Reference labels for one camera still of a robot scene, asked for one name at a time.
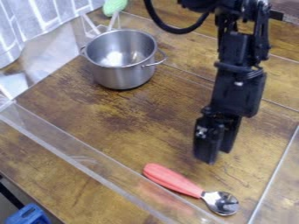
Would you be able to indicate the black bar on table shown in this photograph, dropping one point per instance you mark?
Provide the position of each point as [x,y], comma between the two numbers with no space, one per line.
[277,15]

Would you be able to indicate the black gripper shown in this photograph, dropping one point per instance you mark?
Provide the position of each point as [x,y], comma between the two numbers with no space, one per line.
[236,95]

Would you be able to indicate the green textured object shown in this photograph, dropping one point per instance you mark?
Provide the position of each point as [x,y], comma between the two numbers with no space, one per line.
[114,6]

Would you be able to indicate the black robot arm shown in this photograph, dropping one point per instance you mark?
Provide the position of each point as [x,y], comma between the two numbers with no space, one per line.
[242,20]

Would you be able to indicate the white patterned curtain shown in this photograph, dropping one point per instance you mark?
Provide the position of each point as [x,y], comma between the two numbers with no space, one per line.
[27,19]

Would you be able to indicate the stainless steel pot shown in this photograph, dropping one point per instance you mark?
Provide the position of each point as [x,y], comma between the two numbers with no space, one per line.
[123,57]

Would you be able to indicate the clear acrylic barrier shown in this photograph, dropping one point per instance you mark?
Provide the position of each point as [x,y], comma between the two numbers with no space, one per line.
[159,202]

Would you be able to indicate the blue plastic crate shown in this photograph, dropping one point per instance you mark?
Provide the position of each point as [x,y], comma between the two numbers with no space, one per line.
[28,215]

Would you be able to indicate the pink handled metal spoon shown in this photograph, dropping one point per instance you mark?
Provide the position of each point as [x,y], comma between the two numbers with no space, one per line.
[220,202]

